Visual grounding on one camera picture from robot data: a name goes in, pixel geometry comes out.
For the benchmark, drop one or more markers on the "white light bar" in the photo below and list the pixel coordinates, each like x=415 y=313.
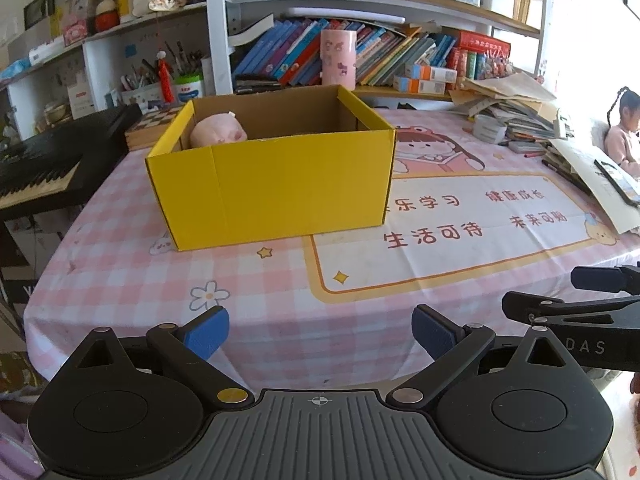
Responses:
x=345 y=14

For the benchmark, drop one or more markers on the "row of colourful books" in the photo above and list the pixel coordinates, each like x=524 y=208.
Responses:
x=280 y=45

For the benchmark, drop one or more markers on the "orange and blue carton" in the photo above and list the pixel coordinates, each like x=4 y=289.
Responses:
x=420 y=85
x=431 y=73

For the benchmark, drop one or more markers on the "red thick dictionary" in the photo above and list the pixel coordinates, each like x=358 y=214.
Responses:
x=485 y=41

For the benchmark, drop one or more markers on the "red tassel ornament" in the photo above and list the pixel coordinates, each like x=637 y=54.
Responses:
x=165 y=77

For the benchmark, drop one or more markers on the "chessboard box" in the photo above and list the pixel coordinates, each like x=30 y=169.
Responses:
x=150 y=127

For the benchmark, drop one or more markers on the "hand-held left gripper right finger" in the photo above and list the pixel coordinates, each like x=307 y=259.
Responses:
x=432 y=332

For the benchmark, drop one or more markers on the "clear tape roll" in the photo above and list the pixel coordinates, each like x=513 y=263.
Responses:
x=487 y=130

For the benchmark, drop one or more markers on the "yellow cardboard box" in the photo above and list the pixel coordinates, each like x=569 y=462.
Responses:
x=275 y=190

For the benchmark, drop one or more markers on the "holder with pens and brushes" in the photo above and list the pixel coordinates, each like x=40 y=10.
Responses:
x=142 y=95

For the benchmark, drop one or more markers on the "pile of papers and books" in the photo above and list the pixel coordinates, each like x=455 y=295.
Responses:
x=580 y=175

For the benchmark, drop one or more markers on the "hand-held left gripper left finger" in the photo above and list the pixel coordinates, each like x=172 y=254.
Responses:
x=207 y=332

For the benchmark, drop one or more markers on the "red crayon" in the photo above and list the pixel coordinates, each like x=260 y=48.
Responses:
x=534 y=154

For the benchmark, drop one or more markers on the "black flat notebook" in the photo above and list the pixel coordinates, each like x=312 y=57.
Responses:
x=256 y=85

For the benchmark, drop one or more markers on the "bunch of colourful charms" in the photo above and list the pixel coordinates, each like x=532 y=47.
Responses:
x=495 y=67

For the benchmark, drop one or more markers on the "red round figurine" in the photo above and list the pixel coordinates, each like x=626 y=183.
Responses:
x=107 y=17

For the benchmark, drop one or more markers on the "black electronic keyboard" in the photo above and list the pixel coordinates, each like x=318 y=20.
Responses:
x=50 y=160

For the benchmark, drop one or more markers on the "pile of papers and notebooks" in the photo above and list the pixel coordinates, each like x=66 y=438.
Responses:
x=515 y=105

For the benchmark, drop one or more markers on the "pink cartoon can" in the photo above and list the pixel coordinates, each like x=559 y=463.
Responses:
x=337 y=60

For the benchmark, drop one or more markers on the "white jar green lid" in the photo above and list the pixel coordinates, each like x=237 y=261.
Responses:
x=189 y=87

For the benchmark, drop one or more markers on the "pink small box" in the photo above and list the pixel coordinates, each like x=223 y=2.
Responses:
x=75 y=30

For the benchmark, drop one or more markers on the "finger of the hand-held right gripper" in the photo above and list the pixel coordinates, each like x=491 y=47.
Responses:
x=550 y=306
x=605 y=279

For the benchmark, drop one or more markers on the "white bookshelf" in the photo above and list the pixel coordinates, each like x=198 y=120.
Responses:
x=217 y=35

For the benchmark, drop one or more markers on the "thick white-paged book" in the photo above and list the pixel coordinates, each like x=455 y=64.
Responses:
x=252 y=30

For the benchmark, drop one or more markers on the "desktop with pink checked cloth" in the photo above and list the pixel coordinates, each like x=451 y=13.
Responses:
x=320 y=330

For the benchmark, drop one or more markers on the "white carton box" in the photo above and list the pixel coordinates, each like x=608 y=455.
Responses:
x=81 y=95

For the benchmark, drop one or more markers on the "pink plush toy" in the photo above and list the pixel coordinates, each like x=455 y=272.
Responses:
x=217 y=132

